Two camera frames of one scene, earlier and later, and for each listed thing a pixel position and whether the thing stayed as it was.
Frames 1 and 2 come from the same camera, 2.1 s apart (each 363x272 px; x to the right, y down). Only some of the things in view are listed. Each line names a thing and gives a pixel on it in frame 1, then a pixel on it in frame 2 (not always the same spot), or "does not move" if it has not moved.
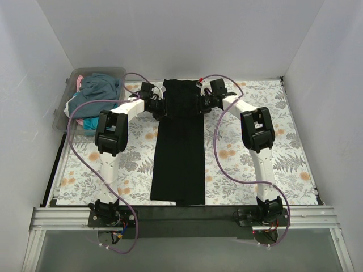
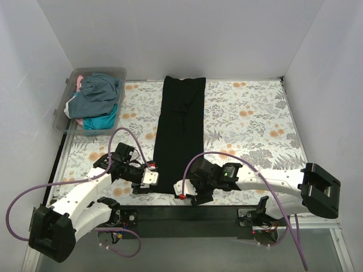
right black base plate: [250, 217] does not move
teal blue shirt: [95, 88] does not move
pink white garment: [78, 83] does not move
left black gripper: [160, 107] → [139, 184]
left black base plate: [123, 218] does not move
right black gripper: [204, 103] → [198, 192]
